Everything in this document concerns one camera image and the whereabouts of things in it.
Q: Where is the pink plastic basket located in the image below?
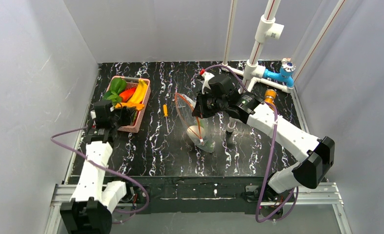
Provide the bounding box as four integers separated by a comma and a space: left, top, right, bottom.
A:
102, 76, 151, 133

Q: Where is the clear zip top bag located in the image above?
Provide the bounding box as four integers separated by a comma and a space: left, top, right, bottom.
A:
175, 93, 215, 153

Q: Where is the white radish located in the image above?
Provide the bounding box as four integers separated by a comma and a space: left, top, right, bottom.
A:
186, 125, 206, 141

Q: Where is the orange ginger root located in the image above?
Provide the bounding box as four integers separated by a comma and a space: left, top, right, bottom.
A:
115, 102, 145, 111

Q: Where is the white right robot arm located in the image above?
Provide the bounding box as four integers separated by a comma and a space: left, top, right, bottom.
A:
192, 72, 335, 194

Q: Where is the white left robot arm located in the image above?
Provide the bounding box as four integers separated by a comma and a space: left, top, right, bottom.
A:
60, 100, 133, 234

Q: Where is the green leafy vegetable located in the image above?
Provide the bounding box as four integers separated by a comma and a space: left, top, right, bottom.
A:
102, 90, 122, 105

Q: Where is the orange carrot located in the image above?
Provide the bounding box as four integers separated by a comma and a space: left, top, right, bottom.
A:
119, 87, 137, 102

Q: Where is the green bell pepper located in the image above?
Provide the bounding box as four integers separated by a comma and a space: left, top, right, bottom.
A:
109, 77, 127, 95

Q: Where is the yellow banana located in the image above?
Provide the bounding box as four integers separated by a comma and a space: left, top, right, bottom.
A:
127, 79, 148, 104

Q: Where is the orange plastic faucet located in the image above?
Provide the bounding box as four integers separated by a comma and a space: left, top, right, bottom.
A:
264, 89, 277, 105

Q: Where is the blue plastic faucet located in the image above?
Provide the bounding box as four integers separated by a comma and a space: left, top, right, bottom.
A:
263, 61, 296, 88

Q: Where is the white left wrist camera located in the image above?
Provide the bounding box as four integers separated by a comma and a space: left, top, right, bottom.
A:
90, 110, 96, 119

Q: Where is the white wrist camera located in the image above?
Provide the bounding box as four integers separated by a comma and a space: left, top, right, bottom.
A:
200, 69, 214, 94
90, 110, 96, 119

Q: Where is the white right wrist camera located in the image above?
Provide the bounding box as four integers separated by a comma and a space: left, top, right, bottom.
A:
200, 69, 214, 94

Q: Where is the orange handle screwdriver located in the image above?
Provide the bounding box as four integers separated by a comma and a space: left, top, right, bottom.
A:
163, 104, 169, 133

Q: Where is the white pvc pipe frame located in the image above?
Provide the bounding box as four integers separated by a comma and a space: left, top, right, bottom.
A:
221, 0, 346, 133

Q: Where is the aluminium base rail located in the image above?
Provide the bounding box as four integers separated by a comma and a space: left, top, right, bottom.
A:
44, 182, 352, 234

